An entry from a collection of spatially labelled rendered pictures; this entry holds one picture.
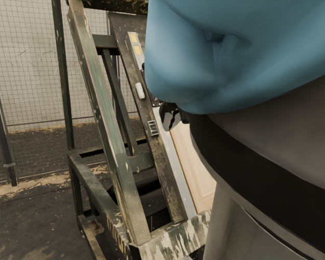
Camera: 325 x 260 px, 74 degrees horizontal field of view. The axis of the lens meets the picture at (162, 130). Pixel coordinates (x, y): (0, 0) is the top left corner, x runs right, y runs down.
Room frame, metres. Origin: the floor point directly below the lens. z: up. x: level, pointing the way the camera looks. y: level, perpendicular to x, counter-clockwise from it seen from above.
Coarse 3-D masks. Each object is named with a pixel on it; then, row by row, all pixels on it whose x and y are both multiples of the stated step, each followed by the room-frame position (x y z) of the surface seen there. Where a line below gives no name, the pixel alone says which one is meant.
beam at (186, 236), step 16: (208, 208) 0.85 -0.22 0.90; (176, 224) 0.75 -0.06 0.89; (192, 224) 0.76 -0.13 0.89; (208, 224) 0.79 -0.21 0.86; (160, 240) 0.67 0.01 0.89; (176, 240) 0.69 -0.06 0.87; (192, 240) 0.72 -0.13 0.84; (144, 256) 0.61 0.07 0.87; (160, 256) 0.63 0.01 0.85; (176, 256) 0.66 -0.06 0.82
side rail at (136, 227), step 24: (72, 0) 1.13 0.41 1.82; (72, 24) 1.13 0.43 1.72; (96, 72) 0.97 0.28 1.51; (96, 96) 0.90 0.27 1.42; (96, 120) 0.92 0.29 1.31; (120, 144) 0.83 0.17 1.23; (120, 168) 0.77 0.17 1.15; (120, 192) 0.75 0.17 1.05; (144, 216) 0.70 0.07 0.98; (144, 240) 0.65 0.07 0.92
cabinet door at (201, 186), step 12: (180, 132) 1.03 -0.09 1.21; (180, 144) 0.99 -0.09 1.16; (180, 156) 0.95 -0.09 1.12; (192, 156) 0.99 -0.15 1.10; (192, 168) 0.95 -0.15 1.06; (204, 168) 0.98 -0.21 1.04; (192, 180) 0.91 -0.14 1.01; (204, 180) 0.94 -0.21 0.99; (192, 192) 0.87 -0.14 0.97; (204, 192) 0.91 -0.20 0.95; (204, 204) 0.87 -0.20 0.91
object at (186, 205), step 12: (132, 48) 1.16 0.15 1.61; (156, 108) 1.02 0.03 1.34; (156, 120) 0.98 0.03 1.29; (168, 132) 0.98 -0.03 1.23; (168, 144) 0.94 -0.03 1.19; (168, 156) 0.90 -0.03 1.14; (168, 168) 0.90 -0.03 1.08; (180, 168) 0.90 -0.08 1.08; (180, 180) 0.86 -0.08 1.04; (180, 192) 0.83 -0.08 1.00; (180, 204) 0.82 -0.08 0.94; (192, 204) 0.82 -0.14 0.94; (192, 216) 0.79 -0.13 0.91
